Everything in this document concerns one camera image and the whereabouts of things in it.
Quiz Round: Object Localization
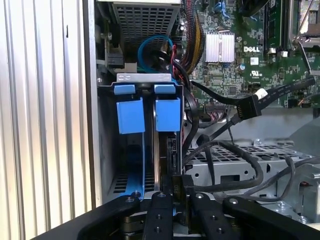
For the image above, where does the silver power supply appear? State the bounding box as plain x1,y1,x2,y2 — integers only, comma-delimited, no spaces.
96,0,182,73

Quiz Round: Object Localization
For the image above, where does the green motherboard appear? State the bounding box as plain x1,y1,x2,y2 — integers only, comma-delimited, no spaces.
174,0,320,118

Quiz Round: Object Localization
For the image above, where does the hard disk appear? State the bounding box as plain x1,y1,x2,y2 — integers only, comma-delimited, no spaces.
112,83,183,202

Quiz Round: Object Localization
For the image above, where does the RAM stick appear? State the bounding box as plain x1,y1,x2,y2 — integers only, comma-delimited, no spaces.
264,0,288,52

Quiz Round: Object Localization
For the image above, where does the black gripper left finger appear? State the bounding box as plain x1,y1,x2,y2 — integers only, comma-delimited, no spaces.
31,174,174,240

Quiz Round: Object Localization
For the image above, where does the blue data cable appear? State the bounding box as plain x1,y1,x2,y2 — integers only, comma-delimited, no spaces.
136,34,176,76

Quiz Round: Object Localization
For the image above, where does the black PC case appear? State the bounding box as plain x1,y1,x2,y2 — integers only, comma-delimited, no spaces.
81,0,320,240

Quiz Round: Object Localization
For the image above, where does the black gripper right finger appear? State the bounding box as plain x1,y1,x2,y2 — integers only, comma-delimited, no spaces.
182,174,320,240

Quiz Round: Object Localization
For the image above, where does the perforated metal drive cage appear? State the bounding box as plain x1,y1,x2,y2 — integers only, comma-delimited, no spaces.
184,107,320,226

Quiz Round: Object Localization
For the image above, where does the silver finned heatsink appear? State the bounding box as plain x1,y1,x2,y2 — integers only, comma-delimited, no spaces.
204,31,236,63

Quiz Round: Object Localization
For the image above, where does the braided power wire bundle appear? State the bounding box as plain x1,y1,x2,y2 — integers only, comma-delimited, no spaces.
181,0,205,76

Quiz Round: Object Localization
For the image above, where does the thin black wire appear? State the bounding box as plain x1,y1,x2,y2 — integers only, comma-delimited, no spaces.
197,115,241,145

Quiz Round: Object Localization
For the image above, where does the metal disk bay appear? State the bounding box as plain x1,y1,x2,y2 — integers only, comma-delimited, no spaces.
96,72,186,202

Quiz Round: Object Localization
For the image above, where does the flat black wire with connector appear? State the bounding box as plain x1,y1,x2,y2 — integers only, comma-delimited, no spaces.
236,76,316,119

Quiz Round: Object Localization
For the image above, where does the CPU socket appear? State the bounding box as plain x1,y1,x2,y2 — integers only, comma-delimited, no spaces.
306,0,320,36

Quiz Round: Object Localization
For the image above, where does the gray round cable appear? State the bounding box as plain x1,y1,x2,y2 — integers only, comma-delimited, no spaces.
244,154,320,198

